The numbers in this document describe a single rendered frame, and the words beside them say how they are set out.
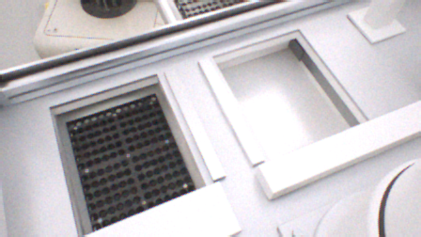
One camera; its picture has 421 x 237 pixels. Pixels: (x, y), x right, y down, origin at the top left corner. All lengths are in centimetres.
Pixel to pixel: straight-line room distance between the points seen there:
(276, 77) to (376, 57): 21
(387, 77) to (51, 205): 63
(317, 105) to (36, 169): 57
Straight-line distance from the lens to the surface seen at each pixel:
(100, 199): 61
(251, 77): 81
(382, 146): 60
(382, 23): 81
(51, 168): 61
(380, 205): 39
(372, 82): 72
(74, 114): 78
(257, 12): 71
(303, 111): 78
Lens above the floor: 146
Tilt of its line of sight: 59 degrees down
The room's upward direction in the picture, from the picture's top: 3 degrees clockwise
